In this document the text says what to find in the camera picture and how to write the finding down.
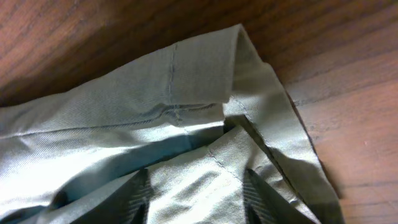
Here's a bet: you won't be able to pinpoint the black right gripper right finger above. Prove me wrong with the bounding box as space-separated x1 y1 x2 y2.
243 169 313 224

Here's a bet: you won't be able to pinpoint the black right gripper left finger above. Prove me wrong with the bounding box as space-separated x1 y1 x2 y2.
73 169 152 224

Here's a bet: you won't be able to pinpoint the khaki green shorts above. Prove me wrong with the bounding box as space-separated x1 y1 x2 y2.
1 25 344 223

